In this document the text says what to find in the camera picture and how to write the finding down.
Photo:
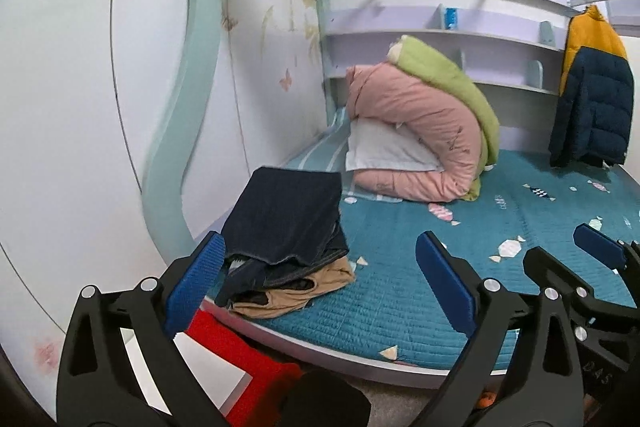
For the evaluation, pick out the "pink quilt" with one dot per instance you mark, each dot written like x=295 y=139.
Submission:
x=420 y=107

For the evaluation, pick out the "teal loft bed frame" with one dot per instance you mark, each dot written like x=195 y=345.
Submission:
x=200 y=37

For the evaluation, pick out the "dark blurry object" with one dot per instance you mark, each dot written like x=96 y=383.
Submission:
x=330 y=399

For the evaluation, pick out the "small blue box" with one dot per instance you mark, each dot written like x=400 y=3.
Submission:
x=451 y=19

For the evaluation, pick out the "small orange object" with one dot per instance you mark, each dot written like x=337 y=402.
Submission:
x=486 y=401

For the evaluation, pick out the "tan pants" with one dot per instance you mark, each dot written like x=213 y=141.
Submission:
x=300 y=294

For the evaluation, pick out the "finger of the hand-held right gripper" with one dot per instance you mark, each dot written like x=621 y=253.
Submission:
x=552 y=272
x=597 y=244

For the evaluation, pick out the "white pillow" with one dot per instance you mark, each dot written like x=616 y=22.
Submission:
x=385 y=149

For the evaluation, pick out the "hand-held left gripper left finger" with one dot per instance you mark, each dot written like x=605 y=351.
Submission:
x=192 y=287

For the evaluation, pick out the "blue striped pillow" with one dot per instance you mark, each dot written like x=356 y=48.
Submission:
x=320 y=149

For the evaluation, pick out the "green quilt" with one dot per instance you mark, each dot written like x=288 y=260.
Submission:
x=450 y=72

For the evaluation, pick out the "red object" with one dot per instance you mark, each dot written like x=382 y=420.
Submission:
x=240 y=357

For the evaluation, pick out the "small butterfly wall sticker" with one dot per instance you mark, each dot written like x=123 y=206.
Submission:
x=230 y=23
x=286 y=81

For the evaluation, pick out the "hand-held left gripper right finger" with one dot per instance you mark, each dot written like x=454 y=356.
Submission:
x=445 y=282

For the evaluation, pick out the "dark denim jacket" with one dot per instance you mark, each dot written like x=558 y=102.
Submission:
x=285 y=217

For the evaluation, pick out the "yellow and navy puffer jacket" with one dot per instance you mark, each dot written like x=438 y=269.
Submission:
x=595 y=107

